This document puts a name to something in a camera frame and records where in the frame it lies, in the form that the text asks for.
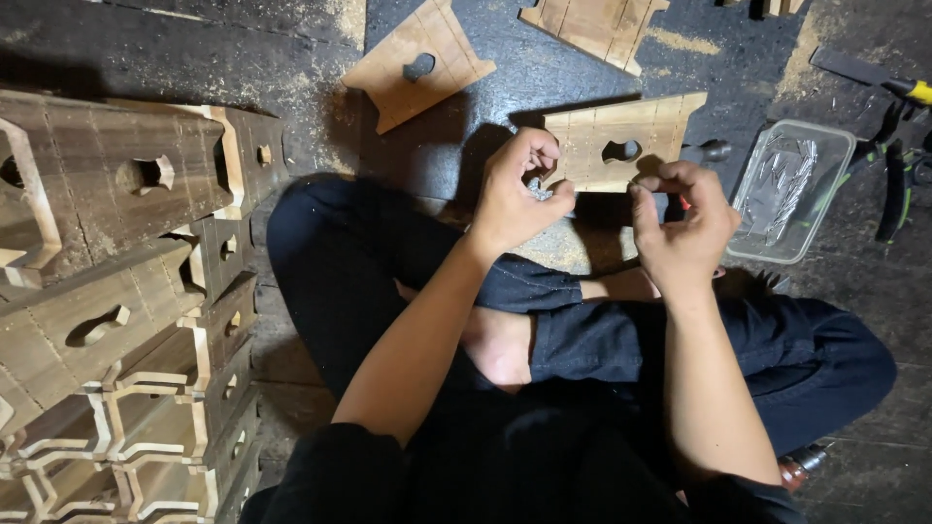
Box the person's right hand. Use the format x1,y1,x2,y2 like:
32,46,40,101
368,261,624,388
628,160,742,292

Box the person's left hand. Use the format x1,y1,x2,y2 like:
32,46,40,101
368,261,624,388
469,127,578,256

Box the clear plastic container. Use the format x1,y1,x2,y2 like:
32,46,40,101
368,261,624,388
726,119,858,265

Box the hammer with steel head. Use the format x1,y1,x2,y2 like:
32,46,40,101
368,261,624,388
659,139,733,224

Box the heap of steel nails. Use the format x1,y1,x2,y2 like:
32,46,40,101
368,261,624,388
750,137,821,246

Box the wooden panel with keyhole cutout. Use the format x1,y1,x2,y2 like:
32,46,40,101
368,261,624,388
540,91,709,195
341,0,498,135

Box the person's bare foot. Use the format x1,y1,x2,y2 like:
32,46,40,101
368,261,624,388
397,280,536,395

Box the person's dark trousers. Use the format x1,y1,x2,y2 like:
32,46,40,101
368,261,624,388
266,173,898,481

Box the wooden panel with scored lines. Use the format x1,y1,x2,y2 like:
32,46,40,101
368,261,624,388
518,0,671,78

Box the black and green pliers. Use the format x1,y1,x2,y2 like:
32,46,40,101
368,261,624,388
848,100,932,245

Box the small wooden offcut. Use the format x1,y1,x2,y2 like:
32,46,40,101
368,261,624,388
717,0,805,19

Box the person's black shirt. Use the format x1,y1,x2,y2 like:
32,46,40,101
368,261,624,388
239,404,808,524

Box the stack of assembled wooden boxes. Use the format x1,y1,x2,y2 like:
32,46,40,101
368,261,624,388
0,89,289,524

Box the yellow handled chisel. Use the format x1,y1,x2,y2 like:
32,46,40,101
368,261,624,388
809,47,932,107

